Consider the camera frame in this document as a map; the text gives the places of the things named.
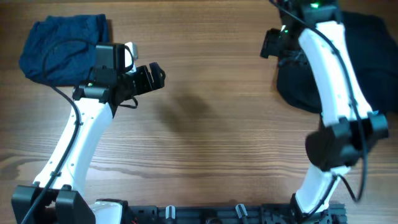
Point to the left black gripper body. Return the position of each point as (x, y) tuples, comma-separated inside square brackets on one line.
[(138, 83)]

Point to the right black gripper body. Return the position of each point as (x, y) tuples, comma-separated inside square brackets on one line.
[(275, 42)]

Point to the black shorts with white lining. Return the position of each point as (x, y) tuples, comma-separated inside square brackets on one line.
[(373, 54)]

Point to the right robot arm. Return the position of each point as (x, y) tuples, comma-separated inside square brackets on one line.
[(313, 34)]

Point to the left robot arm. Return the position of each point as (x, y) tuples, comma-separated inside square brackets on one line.
[(56, 194)]

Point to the folded navy blue shorts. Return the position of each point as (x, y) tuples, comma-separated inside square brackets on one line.
[(60, 51)]

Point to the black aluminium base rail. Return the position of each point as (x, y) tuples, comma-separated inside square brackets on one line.
[(263, 214)]

